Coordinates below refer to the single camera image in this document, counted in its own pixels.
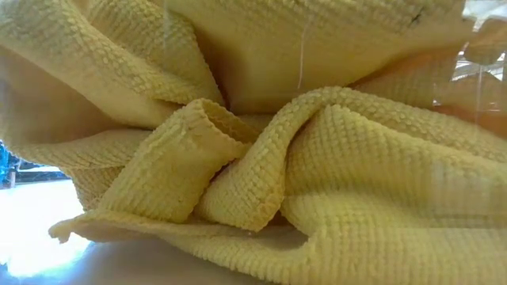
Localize clear plastic basket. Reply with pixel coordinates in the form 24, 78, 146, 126
0, 0, 507, 285

